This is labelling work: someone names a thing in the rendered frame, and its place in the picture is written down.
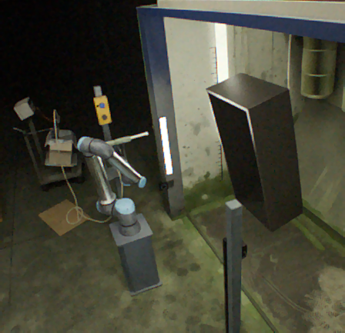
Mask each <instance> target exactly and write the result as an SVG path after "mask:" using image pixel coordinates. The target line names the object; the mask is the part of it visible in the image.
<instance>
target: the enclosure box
mask: <svg viewBox="0 0 345 333"><path fill-rule="evenodd" d="M206 95H208V99H209V103H210V108H211V110H212V113H213V119H214V122H215V126H216V130H217V131H218V135H219V140H220V143H221V147H222V150H223V155H224V159H225V163H226V167H227V171H228V174H229V179H230V180H231V181H230V183H232V186H233V192H234V195H235V199H236V200H237V201H238V202H239V203H240V204H242V205H243V206H244V207H245V208H246V209H247V210H248V211H249V212H250V213H251V214H252V215H254V216H255V217H256V218H257V219H258V221H259V222H260V223H261V224H262V225H263V226H264V227H266V228H267V229H268V230H269V231H270V232H271V233H272V232H275V230H277V229H278V228H280V227H282V226H283V225H285V224H286V223H288V222H290V221H292V220H293V219H295V218H296V217H297V216H298V215H301V214H302V213H303V203H302V197H301V196H302V189H301V183H300V170H299V163H298V155H297V149H296V136H295V128H294V122H293V115H292V108H291V102H290V89H289V88H285V87H283V86H280V85H274V84H272V83H271V82H268V81H265V80H262V79H260V78H256V77H253V76H250V75H245V73H242V72H241V73H238V74H236V75H234V76H232V77H230V78H227V79H224V80H222V81H221V82H218V83H216V84H215V85H211V86H209V87H207V88H206Z"/></svg>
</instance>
